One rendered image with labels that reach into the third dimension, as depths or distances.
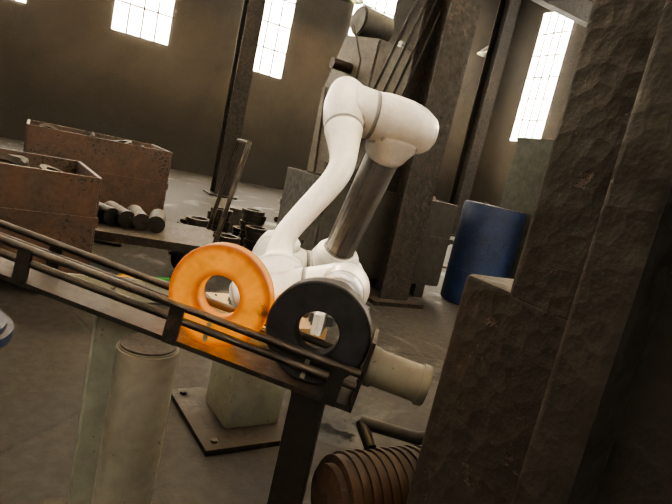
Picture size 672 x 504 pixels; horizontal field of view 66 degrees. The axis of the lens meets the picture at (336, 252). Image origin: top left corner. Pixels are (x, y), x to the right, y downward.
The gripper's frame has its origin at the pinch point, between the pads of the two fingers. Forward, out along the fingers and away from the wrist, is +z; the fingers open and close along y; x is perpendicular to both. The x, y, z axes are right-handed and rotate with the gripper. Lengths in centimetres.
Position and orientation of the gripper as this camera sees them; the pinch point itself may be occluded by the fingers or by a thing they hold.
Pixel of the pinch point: (320, 320)
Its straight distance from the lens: 76.5
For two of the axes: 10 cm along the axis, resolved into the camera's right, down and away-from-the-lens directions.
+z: -1.2, 0.7, -9.9
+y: -9.7, -2.4, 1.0
